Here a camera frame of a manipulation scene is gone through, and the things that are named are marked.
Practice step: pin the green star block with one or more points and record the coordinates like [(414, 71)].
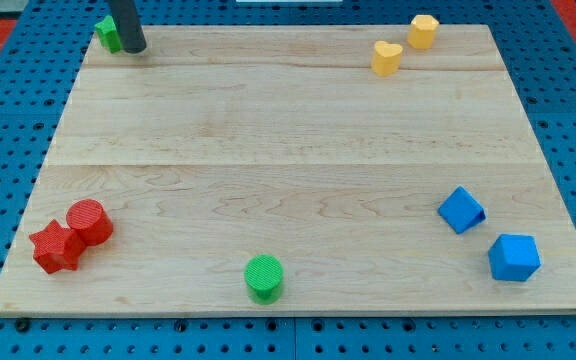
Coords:
[(107, 34)]

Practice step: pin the red cylinder block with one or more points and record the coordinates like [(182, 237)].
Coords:
[(90, 221)]

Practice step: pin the blue triangular prism block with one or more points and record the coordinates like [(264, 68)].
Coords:
[(461, 211)]

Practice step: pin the wooden board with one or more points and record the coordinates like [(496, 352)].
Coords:
[(220, 143)]

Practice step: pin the yellow hexagon block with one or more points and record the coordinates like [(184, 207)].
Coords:
[(422, 31)]

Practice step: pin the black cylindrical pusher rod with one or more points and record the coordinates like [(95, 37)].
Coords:
[(128, 24)]

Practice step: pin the green cylinder block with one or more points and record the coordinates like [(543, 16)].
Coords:
[(263, 276)]

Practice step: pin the yellow heart block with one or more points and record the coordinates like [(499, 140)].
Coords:
[(386, 58)]

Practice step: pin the blue cube block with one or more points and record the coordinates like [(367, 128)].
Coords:
[(514, 257)]

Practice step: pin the red star block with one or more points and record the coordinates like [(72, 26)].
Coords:
[(57, 248)]

